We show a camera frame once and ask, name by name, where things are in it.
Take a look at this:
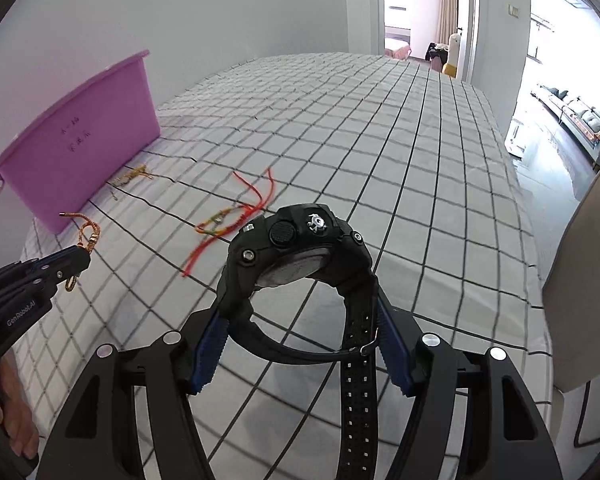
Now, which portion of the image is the red string braided bracelet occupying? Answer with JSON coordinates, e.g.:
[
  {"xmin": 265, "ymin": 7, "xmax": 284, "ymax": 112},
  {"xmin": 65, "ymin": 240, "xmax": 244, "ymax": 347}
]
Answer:
[{"xmin": 181, "ymin": 167, "xmax": 277, "ymax": 278}]

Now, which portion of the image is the black wrist watch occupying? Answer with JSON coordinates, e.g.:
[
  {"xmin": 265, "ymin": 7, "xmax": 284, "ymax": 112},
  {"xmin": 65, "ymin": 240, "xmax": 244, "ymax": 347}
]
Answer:
[{"xmin": 214, "ymin": 203, "xmax": 382, "ymax": 480}]

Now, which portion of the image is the beige dining chair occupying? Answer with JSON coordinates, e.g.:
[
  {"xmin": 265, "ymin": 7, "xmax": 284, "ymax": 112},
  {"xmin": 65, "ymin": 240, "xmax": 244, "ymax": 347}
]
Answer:
[{"xmin": 542, "ymin": 155, "xmax": 600, "ymax": 394}]

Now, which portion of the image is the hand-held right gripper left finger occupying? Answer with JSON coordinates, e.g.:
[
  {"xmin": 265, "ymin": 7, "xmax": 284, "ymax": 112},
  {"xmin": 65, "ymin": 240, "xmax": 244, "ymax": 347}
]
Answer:
[{"xmin": 35, "ymin": 307, "xmax": 231, "ymax": 480}]

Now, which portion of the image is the gold brown beaded bracelet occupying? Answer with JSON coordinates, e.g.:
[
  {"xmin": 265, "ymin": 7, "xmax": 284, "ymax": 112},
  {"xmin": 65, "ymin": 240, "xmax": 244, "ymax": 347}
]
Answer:
[{"xmin": 109, "ymin": 165, "xmax": 155, "ymax": 202}]

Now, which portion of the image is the pink bed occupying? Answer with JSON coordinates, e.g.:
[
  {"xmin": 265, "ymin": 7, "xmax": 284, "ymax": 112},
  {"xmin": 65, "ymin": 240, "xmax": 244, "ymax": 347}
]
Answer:
[{"xmin": 384, "ymin": 37, "xmax": 413, "ymax": 61}]

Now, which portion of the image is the orange gold cord bracelet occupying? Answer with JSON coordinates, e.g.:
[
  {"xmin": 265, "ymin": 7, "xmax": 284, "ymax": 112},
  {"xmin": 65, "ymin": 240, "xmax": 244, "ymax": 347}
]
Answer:
[{"xmin": 58, "ymin": 211, "xmax": 102, "ymax": 292}]

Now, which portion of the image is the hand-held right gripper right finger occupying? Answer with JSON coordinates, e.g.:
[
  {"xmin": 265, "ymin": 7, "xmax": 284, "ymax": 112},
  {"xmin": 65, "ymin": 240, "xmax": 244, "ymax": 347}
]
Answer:
[{"xmin": 376, "ymin": 302, "xmax": 564, "ymax": 480}]

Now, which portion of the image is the grey sofa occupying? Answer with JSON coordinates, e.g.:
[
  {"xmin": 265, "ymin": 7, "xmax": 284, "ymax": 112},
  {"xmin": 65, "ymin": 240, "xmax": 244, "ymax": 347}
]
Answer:
[{"xmin": 530, "ymin": 85, "xmax": 600, "ymax": 168}]

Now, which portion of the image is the beige curtain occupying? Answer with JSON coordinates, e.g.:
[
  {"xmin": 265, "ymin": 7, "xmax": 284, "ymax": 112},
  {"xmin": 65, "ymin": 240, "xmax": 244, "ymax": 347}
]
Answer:
[{"xmin": 437, "ymin": 0, "xmax": 462, "ymax": 47}]

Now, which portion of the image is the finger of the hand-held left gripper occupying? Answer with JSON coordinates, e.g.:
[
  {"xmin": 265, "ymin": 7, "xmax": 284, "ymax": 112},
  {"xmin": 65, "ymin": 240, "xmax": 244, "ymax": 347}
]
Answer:
[
  {"xmin": 17, "ymin": 243, "xmax": 90, "ymax": 273},
  {"xmin": 39, "ymin": 257, "xmax": 92, "ymax": 295}
]

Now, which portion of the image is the black cable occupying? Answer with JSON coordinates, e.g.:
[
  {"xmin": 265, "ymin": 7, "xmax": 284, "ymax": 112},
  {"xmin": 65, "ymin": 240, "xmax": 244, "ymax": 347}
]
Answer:
[{"xmin": 574, "ymin": 381, "xmax": 600, "ymax": 448}]

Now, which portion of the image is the person's left hand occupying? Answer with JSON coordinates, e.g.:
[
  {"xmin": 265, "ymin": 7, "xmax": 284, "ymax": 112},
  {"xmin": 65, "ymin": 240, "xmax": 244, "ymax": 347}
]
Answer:
[{"xmin": 0, "ymin": 352, "xmax": 40, "ymax": 461}]

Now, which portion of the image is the pink plastic basin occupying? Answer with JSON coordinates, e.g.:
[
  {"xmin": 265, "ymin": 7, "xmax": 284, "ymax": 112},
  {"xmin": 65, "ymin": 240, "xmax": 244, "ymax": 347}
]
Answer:
[{"xmin": 0, "ymin": 50, "xmax": 162, "ymax": 235}]

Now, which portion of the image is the checkered white tablecloth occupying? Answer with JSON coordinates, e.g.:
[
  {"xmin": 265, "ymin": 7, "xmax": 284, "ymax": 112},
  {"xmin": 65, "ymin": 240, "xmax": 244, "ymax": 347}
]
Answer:
[{"xmin": 20, "ymin": 52, "xmax": 555, "ymax": 480}]

